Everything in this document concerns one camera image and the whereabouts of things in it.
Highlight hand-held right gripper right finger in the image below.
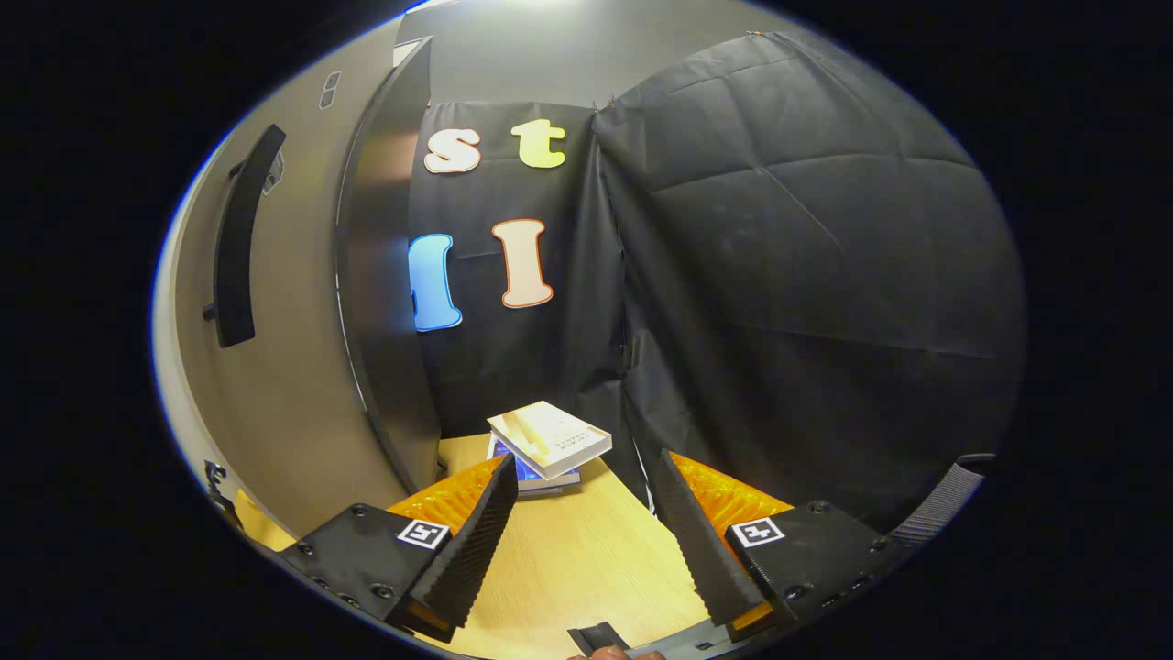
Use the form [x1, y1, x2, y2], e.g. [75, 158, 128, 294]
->
[652, 449, 904, 643]

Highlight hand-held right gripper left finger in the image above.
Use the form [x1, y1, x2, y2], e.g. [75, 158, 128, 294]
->
[275, 454, 520, 643]

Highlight white cabinet door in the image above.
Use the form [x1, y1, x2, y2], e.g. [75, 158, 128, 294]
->
[151, 37, 432, 542]

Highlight blue book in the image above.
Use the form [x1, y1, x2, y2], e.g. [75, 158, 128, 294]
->
[486, 433, 584, 498]

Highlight black backdrop cloth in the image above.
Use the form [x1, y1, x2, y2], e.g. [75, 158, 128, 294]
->
[408, 32, 1027, 537]

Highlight grey webbing strap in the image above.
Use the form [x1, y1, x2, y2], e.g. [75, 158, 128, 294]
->
[889, 454, 998, 549]

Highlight black door handle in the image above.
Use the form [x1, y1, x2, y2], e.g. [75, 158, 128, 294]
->
[202, 124, 287, 349]

